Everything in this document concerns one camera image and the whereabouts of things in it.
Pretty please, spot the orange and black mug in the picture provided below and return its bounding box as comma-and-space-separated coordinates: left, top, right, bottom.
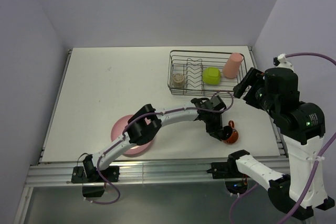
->
222, 120, 239, 144

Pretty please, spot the pink plastic cup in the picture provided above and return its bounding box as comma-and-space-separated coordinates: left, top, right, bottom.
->
223, 52, 244, 79

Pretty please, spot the white and green bowl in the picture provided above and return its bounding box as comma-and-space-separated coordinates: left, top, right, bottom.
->
202, 67, 221, 85

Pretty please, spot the speckled ceramic ramekin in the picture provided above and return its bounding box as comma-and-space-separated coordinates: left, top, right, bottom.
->
172, 73, 185, 88

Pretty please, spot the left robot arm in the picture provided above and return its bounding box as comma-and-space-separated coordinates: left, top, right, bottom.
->
71, 96, 238, 184

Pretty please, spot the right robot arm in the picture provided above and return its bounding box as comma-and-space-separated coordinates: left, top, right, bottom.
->
227, 68, 335, 220

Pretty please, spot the pink plate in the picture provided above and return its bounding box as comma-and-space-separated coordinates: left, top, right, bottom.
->
110, 114, 155, 157

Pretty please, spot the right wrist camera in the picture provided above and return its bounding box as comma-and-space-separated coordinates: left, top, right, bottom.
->
273, 54, 294, 72

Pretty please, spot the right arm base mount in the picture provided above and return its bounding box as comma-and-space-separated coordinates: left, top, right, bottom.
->
206, 162, 248, 194

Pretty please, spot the wire dish rack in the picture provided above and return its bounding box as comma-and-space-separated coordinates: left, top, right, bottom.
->
167, 50, 254, 97

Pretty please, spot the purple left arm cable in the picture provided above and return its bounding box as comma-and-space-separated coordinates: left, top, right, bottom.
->
96, 90, 236, 205

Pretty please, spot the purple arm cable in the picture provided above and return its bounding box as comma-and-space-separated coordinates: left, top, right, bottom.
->
229, 52, 336, 224
96, 90, 236, 205

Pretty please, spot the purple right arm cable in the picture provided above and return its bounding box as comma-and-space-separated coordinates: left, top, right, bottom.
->
229, 52, 336, 224

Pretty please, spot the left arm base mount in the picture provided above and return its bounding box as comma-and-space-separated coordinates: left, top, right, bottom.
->
71, 166, 119, 199

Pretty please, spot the aluminium table rail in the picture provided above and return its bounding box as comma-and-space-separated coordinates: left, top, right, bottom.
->
24, 158, 226, 187

